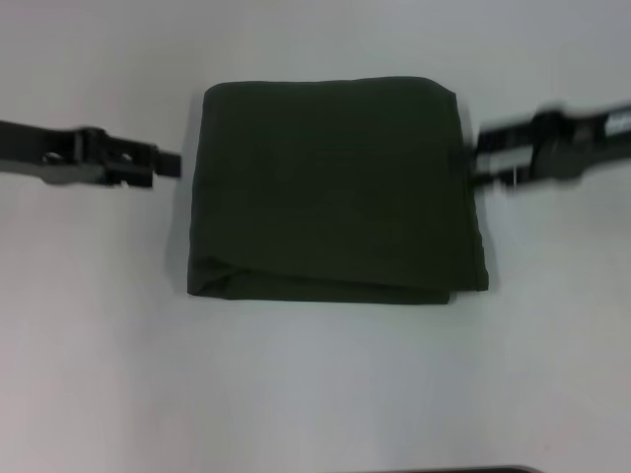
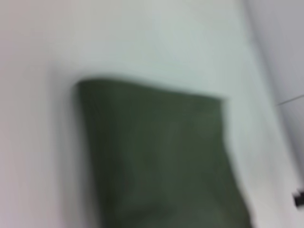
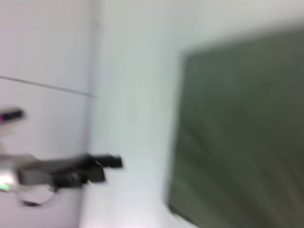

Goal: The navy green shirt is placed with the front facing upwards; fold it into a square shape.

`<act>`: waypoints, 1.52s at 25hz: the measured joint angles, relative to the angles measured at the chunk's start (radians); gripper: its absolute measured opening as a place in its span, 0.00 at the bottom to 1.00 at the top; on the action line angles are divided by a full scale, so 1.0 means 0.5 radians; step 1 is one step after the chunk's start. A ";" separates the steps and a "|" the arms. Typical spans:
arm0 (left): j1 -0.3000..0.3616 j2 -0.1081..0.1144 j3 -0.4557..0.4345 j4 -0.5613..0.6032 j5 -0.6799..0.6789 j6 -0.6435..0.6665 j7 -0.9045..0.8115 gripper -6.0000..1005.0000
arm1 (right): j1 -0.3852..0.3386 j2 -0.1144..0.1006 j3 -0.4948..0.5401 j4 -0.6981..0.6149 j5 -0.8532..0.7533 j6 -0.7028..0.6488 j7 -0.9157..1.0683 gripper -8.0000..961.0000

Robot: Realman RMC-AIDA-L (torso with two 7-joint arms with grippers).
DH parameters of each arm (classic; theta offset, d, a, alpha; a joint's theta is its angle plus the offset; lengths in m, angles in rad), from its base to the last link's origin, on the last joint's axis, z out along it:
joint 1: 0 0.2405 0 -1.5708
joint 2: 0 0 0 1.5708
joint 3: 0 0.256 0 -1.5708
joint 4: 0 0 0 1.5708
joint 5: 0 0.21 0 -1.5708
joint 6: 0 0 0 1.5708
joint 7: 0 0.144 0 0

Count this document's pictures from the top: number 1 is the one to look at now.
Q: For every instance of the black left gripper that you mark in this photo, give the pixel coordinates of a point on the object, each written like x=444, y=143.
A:
x=54, y=153

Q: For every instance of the dark green FREE t-shirt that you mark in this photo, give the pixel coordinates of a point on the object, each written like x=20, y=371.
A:
x=320, y=197

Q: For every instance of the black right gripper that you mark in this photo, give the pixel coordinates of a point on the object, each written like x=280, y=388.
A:
x=586, y=143

